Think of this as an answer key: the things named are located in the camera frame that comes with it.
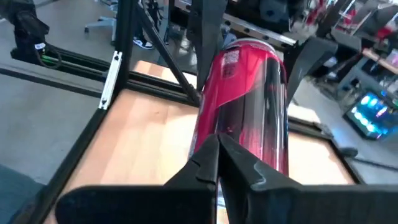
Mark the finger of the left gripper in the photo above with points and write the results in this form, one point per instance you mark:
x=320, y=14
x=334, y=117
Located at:
x=206, y=31
x=311, y=56

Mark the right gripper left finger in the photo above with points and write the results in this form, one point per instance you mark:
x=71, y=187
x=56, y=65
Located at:
x=186, y=193

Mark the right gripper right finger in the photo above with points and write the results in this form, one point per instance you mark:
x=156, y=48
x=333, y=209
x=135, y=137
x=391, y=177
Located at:
x=264, y=193

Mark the red soda can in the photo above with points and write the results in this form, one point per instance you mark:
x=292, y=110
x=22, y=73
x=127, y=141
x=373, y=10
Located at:
x=248, y=93

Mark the person's shoe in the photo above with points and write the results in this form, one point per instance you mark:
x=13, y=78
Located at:
x=143, y=43

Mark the computer case with lights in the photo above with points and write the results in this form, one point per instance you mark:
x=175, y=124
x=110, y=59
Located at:
x=370, y=115

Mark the grey chair base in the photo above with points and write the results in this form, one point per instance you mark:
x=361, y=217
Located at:
x=99, y=23

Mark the black equipment stand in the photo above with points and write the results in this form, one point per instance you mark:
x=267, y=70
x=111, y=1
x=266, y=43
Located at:
x=25, y=28

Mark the black aluminium table frame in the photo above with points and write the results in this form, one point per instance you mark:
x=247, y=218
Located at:
x=126, y=37

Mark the silver corner bracket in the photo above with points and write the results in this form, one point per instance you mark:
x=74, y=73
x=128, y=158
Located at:
x=110, y=81

